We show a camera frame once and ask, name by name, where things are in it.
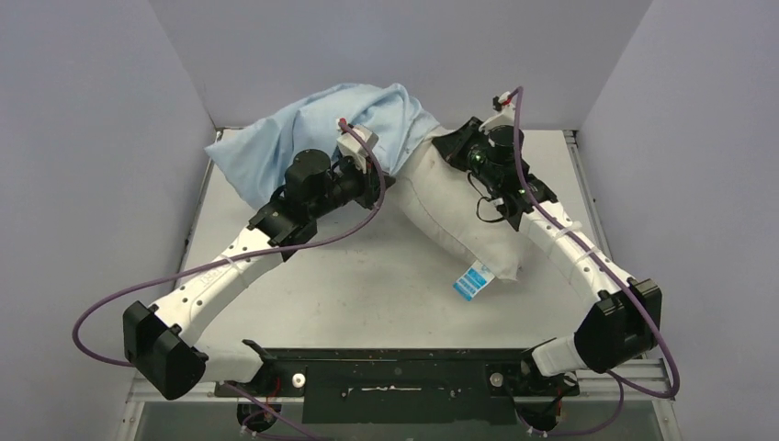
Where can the light blue pillowcase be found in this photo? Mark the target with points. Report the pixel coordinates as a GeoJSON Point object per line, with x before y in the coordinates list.
{"type": "Point", "coordinates": [255, 159]}

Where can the blue white pillow label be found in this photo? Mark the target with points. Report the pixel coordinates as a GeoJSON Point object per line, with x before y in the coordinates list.
{"type": "Point", "coordinates": [474, 280]}

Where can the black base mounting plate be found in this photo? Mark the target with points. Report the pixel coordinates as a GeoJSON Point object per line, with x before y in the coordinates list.
{"type": "Point", "coordinates": [410, 386]}

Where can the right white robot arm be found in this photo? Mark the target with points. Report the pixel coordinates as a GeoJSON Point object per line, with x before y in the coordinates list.
{"type": "Point", "coordinates": [622, 311]}

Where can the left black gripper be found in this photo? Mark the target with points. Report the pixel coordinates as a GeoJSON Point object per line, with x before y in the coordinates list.
{"type": "Point", "coordinates": [368, 182]}

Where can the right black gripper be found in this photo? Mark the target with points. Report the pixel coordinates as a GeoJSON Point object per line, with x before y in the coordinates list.
{"type": "Point", "coordinates": [458, 144]}

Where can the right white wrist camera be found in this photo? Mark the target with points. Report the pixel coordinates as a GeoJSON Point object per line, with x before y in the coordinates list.
{"type": "Point", "coordinates": [504, 111]}

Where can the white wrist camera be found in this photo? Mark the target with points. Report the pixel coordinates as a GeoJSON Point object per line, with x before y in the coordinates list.
{"type": "Point", "coordinates": [504, 111]}
{"type": "Point", "coordinates": [357, 147]}

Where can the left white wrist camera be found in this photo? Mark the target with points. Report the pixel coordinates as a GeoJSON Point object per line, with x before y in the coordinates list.
{"type": "Point", "coordinates": [357, 147]}

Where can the white pillow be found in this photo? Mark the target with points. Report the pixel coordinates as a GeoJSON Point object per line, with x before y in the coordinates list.
{"type": "Point", "coordinates": [441, 203]}

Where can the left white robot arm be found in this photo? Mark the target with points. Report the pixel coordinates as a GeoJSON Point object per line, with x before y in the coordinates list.
{"type": "Point", "coordinates": [162, 340]}

